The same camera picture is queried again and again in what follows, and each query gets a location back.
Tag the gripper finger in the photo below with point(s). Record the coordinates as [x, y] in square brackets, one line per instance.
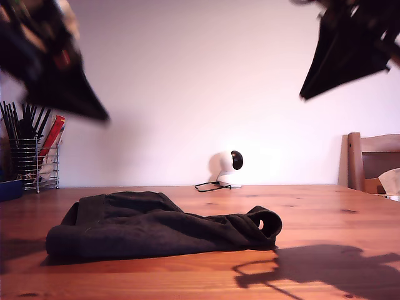
[328, 47]
[81, 87]
[359, 62]
[53, 93]

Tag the grey underwear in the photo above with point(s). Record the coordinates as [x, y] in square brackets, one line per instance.
[140, 225]

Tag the black chopstick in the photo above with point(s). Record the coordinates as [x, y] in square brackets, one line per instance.
[32, 114]
[27, 111]
[8, 121]
[45, 122]
[16, 121]
[40, 122]

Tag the red packet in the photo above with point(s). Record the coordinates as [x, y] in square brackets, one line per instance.
[54, 132]

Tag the white paper packet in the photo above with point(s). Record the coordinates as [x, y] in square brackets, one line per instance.
[47, 167]

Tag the wooden chair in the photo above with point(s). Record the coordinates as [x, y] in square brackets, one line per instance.
[354, 162]

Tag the blue box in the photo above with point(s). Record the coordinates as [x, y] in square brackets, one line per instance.
[9, 191]

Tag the white tissue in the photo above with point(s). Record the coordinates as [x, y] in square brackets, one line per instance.
[390, 181]

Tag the white security camera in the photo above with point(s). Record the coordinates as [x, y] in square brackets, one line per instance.
[225, 168]

